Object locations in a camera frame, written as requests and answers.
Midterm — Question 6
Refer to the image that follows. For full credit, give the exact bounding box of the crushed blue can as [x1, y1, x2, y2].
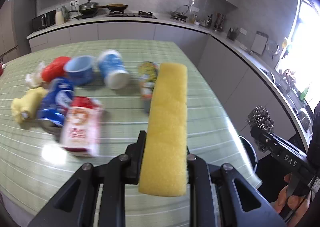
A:
[37, 77, 74, 136]

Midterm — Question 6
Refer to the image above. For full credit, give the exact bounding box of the black gas stove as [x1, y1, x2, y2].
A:
[105, 10, 157, 19]

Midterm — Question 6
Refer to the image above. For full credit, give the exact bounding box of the black utensil holder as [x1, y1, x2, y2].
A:
[227, 27, 239, 41]

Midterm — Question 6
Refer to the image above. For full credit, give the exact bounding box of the white kettle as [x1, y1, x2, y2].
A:
[55, 8, 65, 25]

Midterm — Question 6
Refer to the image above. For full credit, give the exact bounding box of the black lidded wok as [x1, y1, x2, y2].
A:
[71, 0, 99, 15]

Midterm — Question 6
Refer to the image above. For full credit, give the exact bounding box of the right hand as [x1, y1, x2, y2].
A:
[272, 186, 310, 226]

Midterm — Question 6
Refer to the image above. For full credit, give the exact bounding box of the knife rack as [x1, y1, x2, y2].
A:
[213, 13, 226, 32]

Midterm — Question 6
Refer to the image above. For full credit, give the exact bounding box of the black microwave oven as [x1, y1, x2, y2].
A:
[31, 10, 56, 32]

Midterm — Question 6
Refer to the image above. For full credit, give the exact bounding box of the metal strainer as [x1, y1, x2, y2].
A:
[265, 40, 280, 56]

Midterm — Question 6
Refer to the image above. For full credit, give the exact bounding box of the red white milk carton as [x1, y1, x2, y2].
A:
[60, 97, 104, 157]

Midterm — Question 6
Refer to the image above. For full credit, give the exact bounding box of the frying pan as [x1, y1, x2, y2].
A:
[98, 4, 128, 12]

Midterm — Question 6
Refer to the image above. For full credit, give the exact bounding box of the yellow sponge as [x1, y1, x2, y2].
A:
[139, 63, 188, 197]

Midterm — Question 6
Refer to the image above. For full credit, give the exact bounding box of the red plastic bag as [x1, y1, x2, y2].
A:
[41, 56, 71, 83]

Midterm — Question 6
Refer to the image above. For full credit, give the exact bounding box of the white cutting board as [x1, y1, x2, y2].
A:
[251, 31, 268, 55]

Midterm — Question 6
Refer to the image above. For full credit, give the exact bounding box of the blue white paper cup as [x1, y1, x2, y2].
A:
[98, 49, 130, 90]

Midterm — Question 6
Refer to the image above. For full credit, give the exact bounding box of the blue plastic bowl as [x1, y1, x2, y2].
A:
[63, 55, 94, 86]

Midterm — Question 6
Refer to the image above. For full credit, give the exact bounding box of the black trash bin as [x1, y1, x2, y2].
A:
[238, 135, 258, 173]

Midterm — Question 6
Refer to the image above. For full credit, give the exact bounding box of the white plastic bag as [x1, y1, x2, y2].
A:
[25, 62, 46, 89]

